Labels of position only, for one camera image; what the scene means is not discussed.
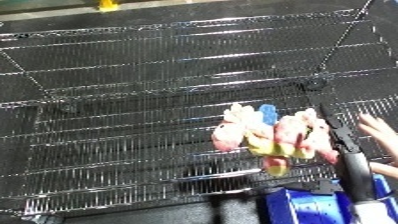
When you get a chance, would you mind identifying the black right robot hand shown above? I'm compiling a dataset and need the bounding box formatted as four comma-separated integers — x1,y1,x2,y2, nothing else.
282,103,383,205

